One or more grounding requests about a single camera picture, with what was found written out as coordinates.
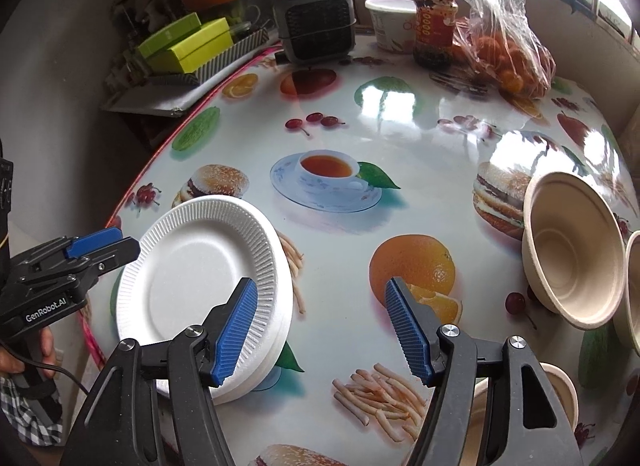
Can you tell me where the white plastic tub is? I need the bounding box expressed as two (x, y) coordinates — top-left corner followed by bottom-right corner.
(365, 0), (418, 52)

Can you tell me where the grey chevron striped box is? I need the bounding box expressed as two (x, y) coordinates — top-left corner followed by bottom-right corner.
(150, 28), (269, 86)

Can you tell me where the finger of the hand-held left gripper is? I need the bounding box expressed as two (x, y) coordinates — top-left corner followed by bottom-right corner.
(65, 227), (124, 259)
(74, 237), (142, 293)

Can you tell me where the grey space heater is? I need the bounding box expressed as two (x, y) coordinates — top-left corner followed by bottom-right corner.
(272, 0), (358, 66)

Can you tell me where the large green box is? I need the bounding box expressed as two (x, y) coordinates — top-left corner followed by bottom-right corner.
(150, 18), (235, 74)

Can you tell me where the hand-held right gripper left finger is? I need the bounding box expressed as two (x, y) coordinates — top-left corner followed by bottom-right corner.
(60, 277), (259, 466)

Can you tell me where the black cable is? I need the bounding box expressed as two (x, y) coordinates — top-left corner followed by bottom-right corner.
(0, 338), (93, 394)

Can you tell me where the slim green box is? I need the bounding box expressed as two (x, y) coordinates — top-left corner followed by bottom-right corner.
(137, 13), (202, 59)

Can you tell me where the beige paper bowl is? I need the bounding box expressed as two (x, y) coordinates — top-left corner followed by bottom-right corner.
(612, 230), (640, 372)
(521, 172), (627, 331)
(467, 362), (581, 466)

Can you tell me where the pile of oranges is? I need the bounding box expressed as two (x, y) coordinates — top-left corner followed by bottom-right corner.
(452, 30), (556, 99)

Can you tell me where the fruit print plastic tablecloth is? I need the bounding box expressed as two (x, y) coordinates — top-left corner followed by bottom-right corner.
(102, 43), (640, 466)

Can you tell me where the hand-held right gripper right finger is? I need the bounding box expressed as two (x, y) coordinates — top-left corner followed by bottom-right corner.
(385, 277), (583, 466)

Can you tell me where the person's left hand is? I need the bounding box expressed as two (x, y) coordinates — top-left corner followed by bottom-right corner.
(0, 327), (57, 382)

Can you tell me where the glass jar with red label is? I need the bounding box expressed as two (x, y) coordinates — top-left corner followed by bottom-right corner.
(413, 0), (459, 69)

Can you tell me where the person's checkered clothing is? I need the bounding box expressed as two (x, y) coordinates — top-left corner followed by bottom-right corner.
(0, 376), (63, 442)

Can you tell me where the white paper plate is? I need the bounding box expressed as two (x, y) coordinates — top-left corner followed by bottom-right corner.
(116, 195), (292, 387)
(150, 226), (293, 397)
(155, 246), (293, 406)

